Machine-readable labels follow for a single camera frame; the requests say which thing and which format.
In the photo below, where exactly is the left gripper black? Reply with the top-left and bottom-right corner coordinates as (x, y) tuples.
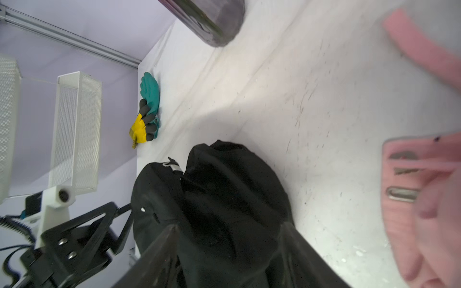
(19, 202), (133, 288)

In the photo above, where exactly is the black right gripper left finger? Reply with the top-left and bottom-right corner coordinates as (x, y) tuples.
(114, 224), (180, 288)

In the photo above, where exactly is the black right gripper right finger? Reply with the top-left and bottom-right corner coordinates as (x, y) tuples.
(280, 222), (349, 288)

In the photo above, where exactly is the black cap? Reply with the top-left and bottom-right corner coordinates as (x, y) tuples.
(131, 158), (195, 288)
(180, 141), (293, 288)

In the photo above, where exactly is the pink cap white R logo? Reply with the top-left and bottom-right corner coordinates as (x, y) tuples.
(381, 8), (461, 288)

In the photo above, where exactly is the white mesh two-tier shelf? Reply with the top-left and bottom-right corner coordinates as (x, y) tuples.
(1, 54), (102, 202)

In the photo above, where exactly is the yellow black work glove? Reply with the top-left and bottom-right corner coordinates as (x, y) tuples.
(129, 98), (159, 149)

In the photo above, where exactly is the green rubber glove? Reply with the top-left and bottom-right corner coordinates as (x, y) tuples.
(139, 72), (160, 142)

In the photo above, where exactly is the dark purple glass vase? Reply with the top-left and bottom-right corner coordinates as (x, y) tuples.
(160, 0), (246, 48)

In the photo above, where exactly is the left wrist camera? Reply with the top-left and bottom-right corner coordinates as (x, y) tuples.
(24, 186), (75, 249)

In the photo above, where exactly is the aluminium frame post left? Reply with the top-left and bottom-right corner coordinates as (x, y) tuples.
(1, 4), (140, 69)

